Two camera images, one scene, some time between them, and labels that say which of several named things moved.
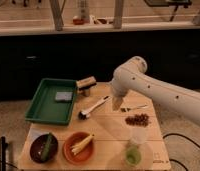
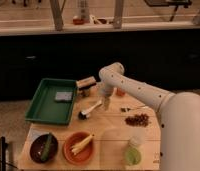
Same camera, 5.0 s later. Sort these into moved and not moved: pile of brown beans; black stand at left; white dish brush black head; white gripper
Moved: white gripper
Not moved: black stand at left; pile of brown beans; white dish brush black head
